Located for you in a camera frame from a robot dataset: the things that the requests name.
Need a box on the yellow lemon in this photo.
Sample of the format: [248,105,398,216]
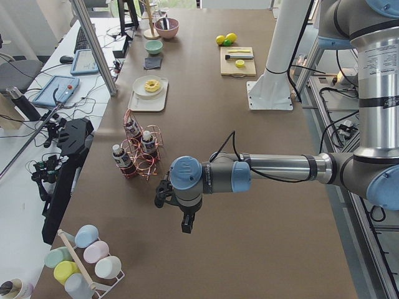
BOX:
[216,35,226,45]
[226,32,238,43]

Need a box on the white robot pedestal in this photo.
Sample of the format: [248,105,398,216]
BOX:
[247,0,314,110]

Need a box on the black computer mouse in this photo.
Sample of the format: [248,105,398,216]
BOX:
[59,55,74,64]

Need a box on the tea bottle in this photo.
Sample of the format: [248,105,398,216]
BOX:
[124,116,142,140]
[142,130,158,159]
[112,144,137,179]

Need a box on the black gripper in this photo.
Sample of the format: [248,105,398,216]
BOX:
[181,207,196,233]

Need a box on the grey cup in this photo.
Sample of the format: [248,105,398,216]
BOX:
[64,273,94,299]

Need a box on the pink cup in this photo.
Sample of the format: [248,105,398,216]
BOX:
[84,240,109,263]

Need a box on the wooden rack handle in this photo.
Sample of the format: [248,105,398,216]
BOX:
[57,229,96,290]

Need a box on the green lime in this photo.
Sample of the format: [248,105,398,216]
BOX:
[223,39,232,47]

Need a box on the glazed donut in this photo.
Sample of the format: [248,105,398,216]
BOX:
[144,79,161,93]

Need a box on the white plate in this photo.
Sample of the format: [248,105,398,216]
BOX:
[133,75,164,98]

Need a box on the grey folded cloth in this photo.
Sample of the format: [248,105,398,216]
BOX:
[143,57,163,70]

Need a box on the wooden mug tree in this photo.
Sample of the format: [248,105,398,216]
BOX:
[139,0,160,40]

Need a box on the aluminium frame post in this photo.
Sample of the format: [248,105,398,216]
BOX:
[71,0,117,96]

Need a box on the paper cup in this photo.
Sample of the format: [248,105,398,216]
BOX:
[1,278,34,299]

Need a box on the wooden cutting board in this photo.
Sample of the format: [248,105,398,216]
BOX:
[220,46,256,77]

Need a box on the steel muddler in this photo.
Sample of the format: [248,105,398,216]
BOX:
[224,54,254,60]

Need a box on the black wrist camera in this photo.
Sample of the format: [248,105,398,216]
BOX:
[154,179,178,208]

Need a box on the black keyboard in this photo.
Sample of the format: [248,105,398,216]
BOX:
[74,27,90,53]

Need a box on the copper wire bottle rack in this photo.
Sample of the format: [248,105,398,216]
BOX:
[120,109,163,180]

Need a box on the green bowl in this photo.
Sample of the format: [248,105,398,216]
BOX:
[145,40,163,55]

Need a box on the tea bottle back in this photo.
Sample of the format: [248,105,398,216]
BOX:
[124,116,142,140]

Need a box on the white cup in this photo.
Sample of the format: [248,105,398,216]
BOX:
[95,255,122,279]

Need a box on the blue teach pendant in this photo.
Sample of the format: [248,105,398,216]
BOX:
[32,75,80,108]
[70,49,99,75]

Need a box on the lemon half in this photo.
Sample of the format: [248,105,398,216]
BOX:
[235,59,245,69]

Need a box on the black stand device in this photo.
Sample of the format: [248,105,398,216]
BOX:
[42,118,94,245]

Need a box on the blue cup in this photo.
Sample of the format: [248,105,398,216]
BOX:
[75,224,99,249]

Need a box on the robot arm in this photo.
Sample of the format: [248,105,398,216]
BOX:
[170,1,398,233]

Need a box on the black thermos bottle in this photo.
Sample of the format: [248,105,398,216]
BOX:
[6,86,41,121]

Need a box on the white serving tray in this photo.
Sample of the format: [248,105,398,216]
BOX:
[128,75,169,112]

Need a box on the pink bowl with ice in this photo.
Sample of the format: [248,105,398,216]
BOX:
[155,17,180,39]

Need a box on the yellow cup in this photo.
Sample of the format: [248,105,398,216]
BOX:
[53,261,80,285]

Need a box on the green cup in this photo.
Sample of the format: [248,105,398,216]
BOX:
[44,246,73,268]

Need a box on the yellow plastic knife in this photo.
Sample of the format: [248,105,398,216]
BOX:
[228,48,251,53]

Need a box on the tea bottle front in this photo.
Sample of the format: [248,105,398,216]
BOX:
[112,144,137,179]

